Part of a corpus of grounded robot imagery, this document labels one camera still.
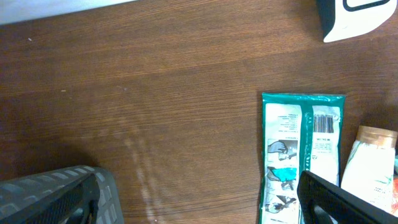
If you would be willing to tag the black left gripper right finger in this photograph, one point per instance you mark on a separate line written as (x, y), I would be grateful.
(323, 202)

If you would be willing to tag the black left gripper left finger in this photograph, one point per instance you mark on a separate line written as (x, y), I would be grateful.
(76, 202)

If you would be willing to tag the white cream tube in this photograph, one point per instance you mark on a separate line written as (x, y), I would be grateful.
(369, 171)

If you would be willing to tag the small orange carton box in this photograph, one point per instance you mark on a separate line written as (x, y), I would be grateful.
(394, 201)

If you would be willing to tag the green wipes packet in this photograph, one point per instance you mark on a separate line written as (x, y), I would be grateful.
(301, 132)

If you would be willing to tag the white barcode scanner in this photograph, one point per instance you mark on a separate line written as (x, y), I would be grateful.
(344, 19)

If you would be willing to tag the grey plastic mesh basket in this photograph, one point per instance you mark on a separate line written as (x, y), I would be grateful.
(18, 193)

